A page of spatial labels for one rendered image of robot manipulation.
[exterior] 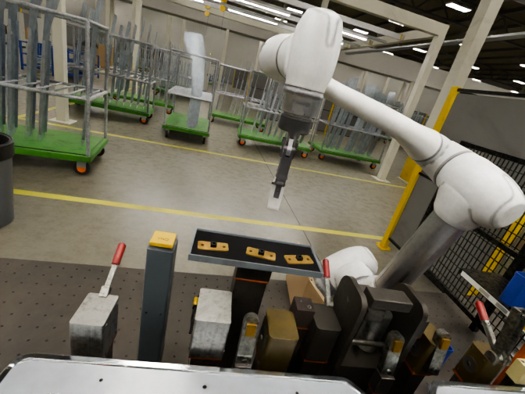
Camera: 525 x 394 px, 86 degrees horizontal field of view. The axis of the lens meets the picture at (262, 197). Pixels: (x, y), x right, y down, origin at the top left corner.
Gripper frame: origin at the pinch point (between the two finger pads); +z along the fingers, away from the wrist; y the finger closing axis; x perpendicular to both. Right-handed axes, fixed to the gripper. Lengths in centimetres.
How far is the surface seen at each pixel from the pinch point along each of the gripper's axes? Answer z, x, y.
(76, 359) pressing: 34, -32, 31
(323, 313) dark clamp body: 26.8, 20.4, 7.8
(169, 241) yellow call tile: 18.8, -24.7, 5.1
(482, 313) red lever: 22, 68, -3
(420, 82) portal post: -99, 267, -637
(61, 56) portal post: 18, -417, -451
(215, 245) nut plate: 17.9, -12.5, 3.1
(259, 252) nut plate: 17.8, -0.2, 1.0
